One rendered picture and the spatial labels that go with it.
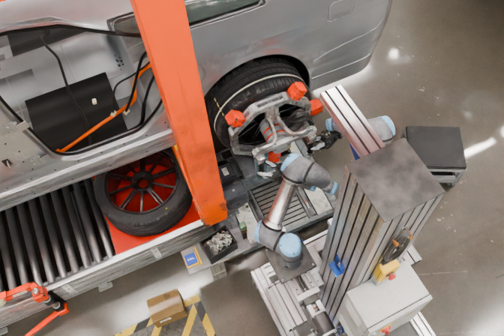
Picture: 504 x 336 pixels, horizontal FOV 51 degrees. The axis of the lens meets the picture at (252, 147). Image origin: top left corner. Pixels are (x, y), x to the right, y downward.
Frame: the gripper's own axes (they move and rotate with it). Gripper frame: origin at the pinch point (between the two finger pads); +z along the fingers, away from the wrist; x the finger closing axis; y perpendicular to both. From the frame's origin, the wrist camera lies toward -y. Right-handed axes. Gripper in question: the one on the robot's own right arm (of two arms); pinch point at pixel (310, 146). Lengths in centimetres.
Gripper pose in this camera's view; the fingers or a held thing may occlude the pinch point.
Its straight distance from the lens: 331.0
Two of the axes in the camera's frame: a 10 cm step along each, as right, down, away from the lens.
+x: 4.0, 7.8, -4.7
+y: -0.4, -5.0, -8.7
